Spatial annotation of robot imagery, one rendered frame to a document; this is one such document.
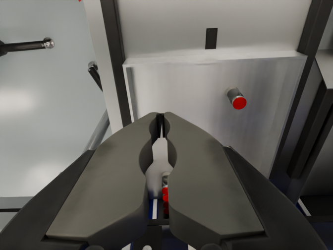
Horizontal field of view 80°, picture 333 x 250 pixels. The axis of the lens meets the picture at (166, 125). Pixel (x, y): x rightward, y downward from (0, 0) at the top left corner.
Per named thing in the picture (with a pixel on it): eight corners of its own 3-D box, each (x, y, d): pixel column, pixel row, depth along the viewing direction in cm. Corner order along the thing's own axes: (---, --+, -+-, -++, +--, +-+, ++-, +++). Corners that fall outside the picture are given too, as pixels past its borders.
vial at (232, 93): (237, 97, 35) (245, 108, 31) (224, 97, 35) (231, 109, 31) (239, 85, 34) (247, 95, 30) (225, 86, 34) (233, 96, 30)
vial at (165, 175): (171, 178, 46) (172, 195, 42) (162, 178, 46) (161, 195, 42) (171, 171, 44) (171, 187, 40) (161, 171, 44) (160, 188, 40)
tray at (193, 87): (253, 195, 49) (259, 208, 46) (147, 198, 50) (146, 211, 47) (294, 50, 31) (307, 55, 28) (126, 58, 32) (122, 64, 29)
